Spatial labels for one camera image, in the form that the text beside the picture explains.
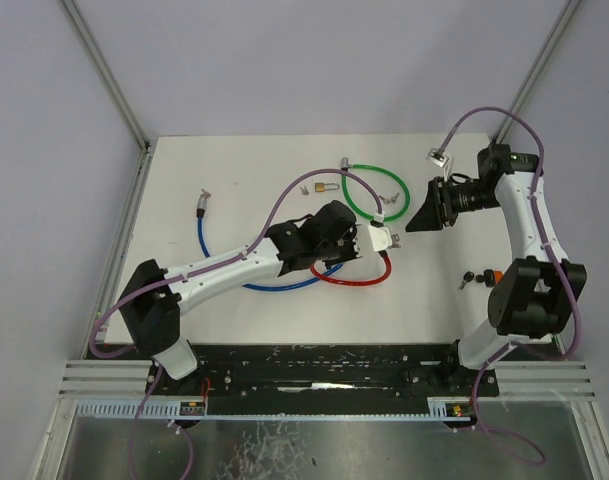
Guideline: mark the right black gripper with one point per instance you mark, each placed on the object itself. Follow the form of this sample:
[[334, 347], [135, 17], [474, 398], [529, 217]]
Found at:
[[437, 209]]

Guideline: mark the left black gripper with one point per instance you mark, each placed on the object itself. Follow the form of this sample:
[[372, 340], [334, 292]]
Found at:
[[352, 254]]

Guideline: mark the green lock keys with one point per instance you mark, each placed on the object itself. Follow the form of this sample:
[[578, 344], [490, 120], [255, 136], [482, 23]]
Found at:
[[391, 200]]

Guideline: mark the red lock keys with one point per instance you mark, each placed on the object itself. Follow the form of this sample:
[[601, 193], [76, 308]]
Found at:
[[395, 241]]

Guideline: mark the red cable lock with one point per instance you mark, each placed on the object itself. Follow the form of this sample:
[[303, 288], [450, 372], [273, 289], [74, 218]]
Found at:
[[328, 275]]

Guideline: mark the brass padlock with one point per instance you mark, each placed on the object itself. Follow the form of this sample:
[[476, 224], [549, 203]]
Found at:
[[321, 187]]

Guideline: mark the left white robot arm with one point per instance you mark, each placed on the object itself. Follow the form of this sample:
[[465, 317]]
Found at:
[[155, 298]]

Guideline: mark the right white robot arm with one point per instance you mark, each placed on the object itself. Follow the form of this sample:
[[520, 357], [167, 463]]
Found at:
[[538, 292]]

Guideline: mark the black head key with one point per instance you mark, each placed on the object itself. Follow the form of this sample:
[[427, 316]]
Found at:
[[468, 277]]

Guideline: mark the orange black padlock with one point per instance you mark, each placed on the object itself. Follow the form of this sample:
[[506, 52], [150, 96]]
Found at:
[[489, 277]]

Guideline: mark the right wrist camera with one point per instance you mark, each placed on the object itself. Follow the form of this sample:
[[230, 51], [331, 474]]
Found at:
[[441, 159]]

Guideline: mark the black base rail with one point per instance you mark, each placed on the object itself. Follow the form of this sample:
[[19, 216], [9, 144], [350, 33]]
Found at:
[[326, 380]]

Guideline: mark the blue cable lock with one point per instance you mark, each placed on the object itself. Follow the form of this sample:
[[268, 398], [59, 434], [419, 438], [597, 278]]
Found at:
[[200, 214]]

